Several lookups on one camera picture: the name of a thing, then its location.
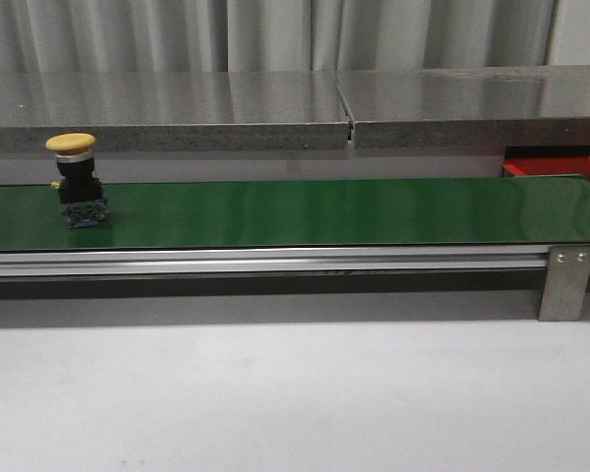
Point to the grey stone slab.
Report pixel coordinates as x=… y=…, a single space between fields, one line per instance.
x=535 y=106
x=174 y=111

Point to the left grey stone slab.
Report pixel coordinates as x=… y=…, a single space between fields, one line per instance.
x=174 y=111

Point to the grey curtain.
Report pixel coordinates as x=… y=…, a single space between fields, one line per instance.
x=209 y=36

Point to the red tray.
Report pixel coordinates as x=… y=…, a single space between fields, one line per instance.
x=545 y=161

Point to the right grey stone slab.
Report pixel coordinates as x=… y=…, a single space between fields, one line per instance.
x=535 y=106

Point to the aluminium conveyor frame rail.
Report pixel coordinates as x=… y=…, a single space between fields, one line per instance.
x=325 y=260

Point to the steel conveyor support bracket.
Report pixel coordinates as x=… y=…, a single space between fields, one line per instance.
x=568 y=272

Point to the green conveyor belt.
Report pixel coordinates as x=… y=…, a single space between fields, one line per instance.
x=526 y=210

